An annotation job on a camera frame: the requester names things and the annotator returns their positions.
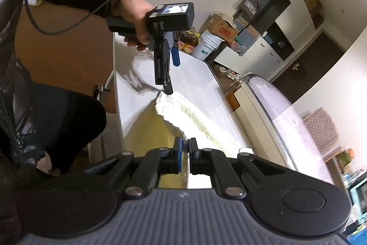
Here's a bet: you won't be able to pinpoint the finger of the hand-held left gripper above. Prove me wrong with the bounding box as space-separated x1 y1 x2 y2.
163 76 174 95
169 32 182 67

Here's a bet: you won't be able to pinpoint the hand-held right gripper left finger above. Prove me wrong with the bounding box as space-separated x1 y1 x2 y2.
87 138 184 198

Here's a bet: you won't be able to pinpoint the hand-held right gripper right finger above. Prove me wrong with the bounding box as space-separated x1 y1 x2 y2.
188 137 277 201

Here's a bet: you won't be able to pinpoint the white and yellow-green towel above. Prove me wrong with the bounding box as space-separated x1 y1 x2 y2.
154 91 256 189

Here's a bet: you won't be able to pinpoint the person's left hand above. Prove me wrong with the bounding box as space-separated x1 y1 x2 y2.
110 0 157 52

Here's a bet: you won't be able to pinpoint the cooking oil bottles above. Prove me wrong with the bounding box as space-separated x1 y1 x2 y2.
177 28 202 54

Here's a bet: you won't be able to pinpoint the white plastic bucket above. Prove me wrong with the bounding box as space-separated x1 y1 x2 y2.
191 31 226 61

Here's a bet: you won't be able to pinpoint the open cardboard box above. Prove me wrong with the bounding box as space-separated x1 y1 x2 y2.
205 13 239 44

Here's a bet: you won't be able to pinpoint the metal table leg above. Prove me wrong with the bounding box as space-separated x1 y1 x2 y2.
93 72 116 102

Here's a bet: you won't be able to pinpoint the white drawer cabinet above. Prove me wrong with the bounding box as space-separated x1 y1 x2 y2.
213 36 288 77

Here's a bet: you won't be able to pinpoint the black appliance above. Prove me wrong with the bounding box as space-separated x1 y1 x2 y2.
233 0 291 25

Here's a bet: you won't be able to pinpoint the glass-top chest freezer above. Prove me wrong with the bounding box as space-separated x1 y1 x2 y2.
233 72 342 186

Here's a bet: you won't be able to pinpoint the person's legs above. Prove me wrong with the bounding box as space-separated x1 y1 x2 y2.
17 80 107 177

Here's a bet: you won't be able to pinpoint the white tall cabinet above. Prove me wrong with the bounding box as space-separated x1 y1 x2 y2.
275 0 316 45

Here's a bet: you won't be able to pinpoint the woven basket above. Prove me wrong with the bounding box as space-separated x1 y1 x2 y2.
302 107 341 155

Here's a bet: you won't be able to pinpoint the person's black jacket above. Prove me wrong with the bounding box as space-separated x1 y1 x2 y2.
0 0 86 194

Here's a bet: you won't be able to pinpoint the light blue box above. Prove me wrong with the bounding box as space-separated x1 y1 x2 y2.
348 170 367 223

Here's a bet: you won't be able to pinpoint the black cable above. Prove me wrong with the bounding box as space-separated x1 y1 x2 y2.
25 0 144 35

